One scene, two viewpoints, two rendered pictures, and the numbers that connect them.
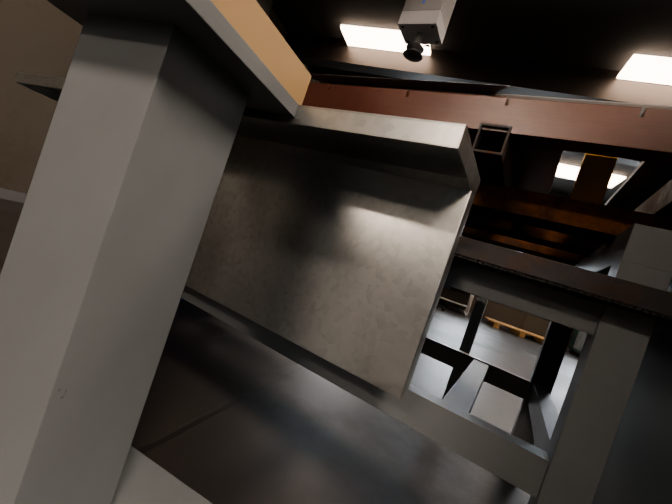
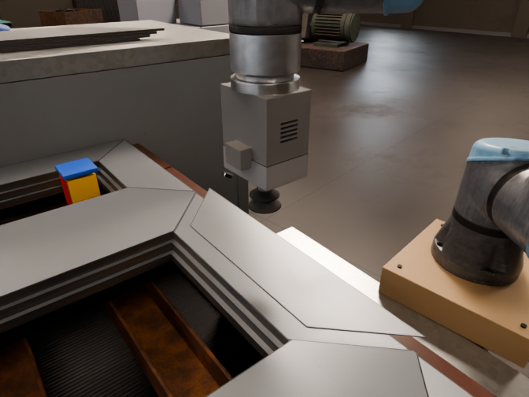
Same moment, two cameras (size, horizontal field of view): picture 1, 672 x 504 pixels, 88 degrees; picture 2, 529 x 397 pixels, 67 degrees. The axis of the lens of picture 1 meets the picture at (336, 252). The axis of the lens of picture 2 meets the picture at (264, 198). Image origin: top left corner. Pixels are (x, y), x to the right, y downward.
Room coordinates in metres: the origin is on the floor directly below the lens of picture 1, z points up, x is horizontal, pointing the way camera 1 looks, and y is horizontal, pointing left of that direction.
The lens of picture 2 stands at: (1.15, 0.16, 1.19)
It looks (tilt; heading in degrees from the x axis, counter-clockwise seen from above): 29 degrees down; 203
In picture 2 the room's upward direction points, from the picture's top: straight up
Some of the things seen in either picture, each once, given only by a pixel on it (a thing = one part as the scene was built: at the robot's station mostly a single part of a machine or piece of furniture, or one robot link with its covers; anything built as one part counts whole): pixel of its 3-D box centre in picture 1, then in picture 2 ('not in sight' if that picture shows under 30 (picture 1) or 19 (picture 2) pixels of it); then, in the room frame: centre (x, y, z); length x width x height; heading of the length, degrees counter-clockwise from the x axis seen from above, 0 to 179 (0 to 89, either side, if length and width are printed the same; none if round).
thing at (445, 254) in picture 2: not in sight; (481, 236); (0.45, 0.28, 0.78); 0.15 x 0.15 x 0.10
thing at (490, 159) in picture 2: not in sight; (504, 179); (0.45, 0.29, 0.90); 0.13 x 0.12 x 0.14; 27
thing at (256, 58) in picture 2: not in sight; (263, 53); (0.74, -0.02, 1.12); 0.08 x 0.08 x 0.05
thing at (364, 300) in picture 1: (186, 205); not in sight; (0.87, 0.39, 0.48); 1.30 x 0.04 x 0.35; 62
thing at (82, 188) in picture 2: (591, 181); (88, 217); (0.68, -0.42, 0.78); 0.05 x 0.05 x 0.19; 62
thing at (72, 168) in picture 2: not in sight; (77, 171); (0.68, -0.42, 0.88); 0.06 x 0.06 x 0.02; 62
